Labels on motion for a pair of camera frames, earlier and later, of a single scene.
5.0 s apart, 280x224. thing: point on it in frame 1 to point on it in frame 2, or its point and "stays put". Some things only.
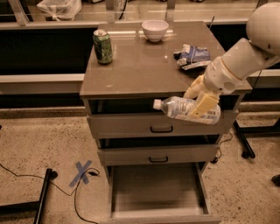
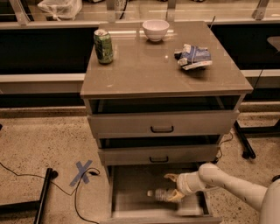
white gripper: (220, 77) to (183, 183)
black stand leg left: (36, 207) stays put
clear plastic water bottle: (182, 108) to (160, 193)
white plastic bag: (60, 10) stays put
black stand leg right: (241, 131) stays put
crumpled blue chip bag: (192, 56) stays put
